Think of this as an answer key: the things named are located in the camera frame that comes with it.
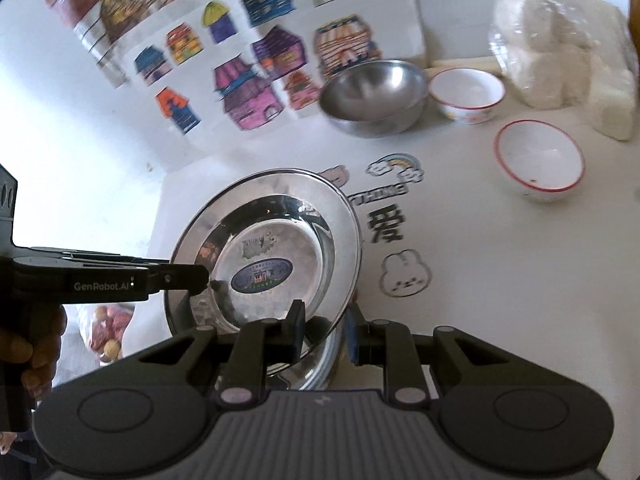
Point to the steel plate with oval sticker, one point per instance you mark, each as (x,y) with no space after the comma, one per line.
(270,240)

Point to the plain steel plate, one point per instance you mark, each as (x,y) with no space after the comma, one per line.
(320,366)

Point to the bag of red fruit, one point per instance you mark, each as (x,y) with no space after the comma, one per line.
(102,332)

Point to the person's left hand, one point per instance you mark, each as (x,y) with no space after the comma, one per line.
(42,365)

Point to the white printed tablecloth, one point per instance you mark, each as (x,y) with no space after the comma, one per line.
(465,260)

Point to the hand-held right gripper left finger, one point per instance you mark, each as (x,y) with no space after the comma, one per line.
(300,331)

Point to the white bowl with red rim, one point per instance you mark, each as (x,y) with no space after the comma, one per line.
(540,155)

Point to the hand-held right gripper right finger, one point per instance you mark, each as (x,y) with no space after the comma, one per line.
(356,336)

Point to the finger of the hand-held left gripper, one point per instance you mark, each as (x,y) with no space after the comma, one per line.
(115,259)
(180,277)

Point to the colourful house drawing poster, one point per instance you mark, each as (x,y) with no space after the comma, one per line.
(280,25)

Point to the plastic bag of white rolls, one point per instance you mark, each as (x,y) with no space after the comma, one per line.
(555,50)

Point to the white bowl with printed side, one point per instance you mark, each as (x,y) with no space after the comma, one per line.
(467,91)

